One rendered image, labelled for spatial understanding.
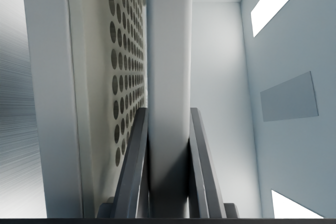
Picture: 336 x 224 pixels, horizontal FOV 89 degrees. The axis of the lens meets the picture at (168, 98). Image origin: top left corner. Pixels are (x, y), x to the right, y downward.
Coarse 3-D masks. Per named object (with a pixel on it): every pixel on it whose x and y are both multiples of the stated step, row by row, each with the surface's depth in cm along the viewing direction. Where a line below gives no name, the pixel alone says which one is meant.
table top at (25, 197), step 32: (0, 0) 19; (0, 32) 19; (0, 64) 19; (0, 96) 19; (32, 96) 23; (0, 128) 19; (32, 128) 23; (0, 160) 19; (32, 160) 23; (0, 192) 19; (32, 192) 23
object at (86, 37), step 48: (48, 0) 7; (96, 0) 9; (48, 48) 7; (96, 48) 9; (144, 48) 30; (48, 96) 8; (96, 96) 9; (144, 96) 30; (48, 144) 8; (96, 144) 9; (48, 192) 8; (96, 192) 9
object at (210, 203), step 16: (192, 112) 10; (192, 128) 9; (192, 144) 8; (208, 144) 8; (192, 160) 7; (208, 160) 7; (192, 176) 7; (208, 176) 6; (192, 192) 7; (208, 192) 6; (192, 208) 7; (208, 208) 6; (224, 208) 6
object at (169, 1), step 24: (168, 0) 7; (168, 24) 7; (168, 48) 7; (168, 72) 8; (168, 96) 8; (168, 120) 8; (168, 144) 8; (168, 168) 8; (168, 192) 8; (168, 216) 8
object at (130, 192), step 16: (144, 112) 10; (144, 128) 9; (128, 144) 8; (144, 144) 8; (128, 160) 7; (144, 160) 7; (128, 176) 6; (144, 176) 7; (128, 192) 6; (144, 192) 7; (112, 208) 6; (128, 208) 6; (144, 208) 7
